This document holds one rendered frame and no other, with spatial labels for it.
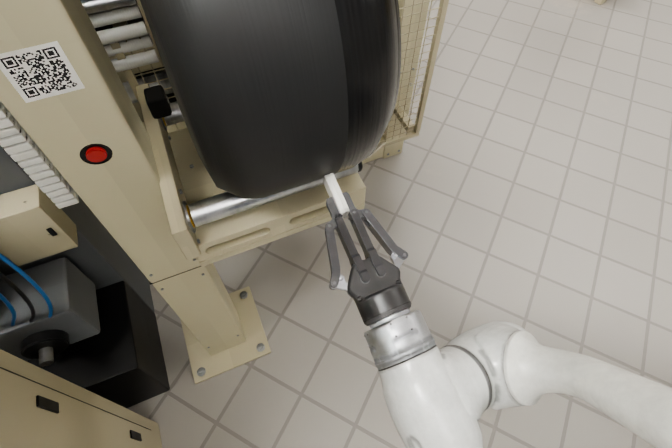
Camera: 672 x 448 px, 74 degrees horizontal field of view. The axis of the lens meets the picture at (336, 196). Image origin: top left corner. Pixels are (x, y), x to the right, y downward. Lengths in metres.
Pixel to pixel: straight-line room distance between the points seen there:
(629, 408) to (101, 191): 0.80
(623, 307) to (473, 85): 1.27
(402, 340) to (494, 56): 2.28
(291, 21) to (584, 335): 1.62
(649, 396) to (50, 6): 0.76
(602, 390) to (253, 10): 0.56
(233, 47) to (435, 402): 0.48
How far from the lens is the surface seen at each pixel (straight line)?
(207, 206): 0.84
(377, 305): 0.64
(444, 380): 0.64
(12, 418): 0.96
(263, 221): 0.87
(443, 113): 2.34
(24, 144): 0.79
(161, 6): 0.53
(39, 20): 0.66
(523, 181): 2.16
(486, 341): 0.72
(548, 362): 0.70
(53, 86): 0.71
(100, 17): 1.13
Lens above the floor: 1.60
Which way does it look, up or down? 55 degrees down
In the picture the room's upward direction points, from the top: straight up
